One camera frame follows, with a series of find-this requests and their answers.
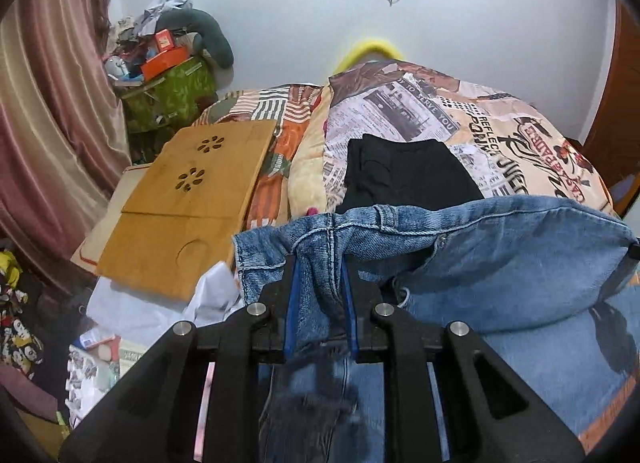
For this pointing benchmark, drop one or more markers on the orange striped pillow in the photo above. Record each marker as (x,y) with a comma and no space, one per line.
(290,107)

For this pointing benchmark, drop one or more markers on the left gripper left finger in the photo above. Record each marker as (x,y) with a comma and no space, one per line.
(151,414)

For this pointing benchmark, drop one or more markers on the orange box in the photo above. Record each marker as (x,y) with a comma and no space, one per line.
(163,61)

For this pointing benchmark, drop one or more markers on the wooden lap desk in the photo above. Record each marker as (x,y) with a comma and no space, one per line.
(180,219)

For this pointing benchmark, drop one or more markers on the pink striped curtain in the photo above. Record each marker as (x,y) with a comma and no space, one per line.
(63,136)

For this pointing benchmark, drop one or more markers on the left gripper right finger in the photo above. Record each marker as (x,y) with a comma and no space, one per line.
(447,395)

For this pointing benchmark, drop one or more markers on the grey neck pillow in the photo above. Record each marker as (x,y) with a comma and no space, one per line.
(208,35)

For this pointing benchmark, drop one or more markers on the green storage box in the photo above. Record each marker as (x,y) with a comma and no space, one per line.
(172,99)

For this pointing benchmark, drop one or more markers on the cartoon print fabric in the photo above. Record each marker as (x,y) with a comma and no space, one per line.
(20,348)

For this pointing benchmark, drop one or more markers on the blue denim jeans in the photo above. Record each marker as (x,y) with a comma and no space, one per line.
(547,282)

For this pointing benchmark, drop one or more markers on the yellow pillow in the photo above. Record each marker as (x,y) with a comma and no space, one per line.
(367,47)

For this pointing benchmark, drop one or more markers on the black folded garment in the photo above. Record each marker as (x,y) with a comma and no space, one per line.
(423,173)

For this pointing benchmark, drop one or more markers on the white paper sheets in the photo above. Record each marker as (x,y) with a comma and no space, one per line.
(141,317)

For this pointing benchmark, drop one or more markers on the newspaper print blanket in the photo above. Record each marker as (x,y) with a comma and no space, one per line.
(507,147)

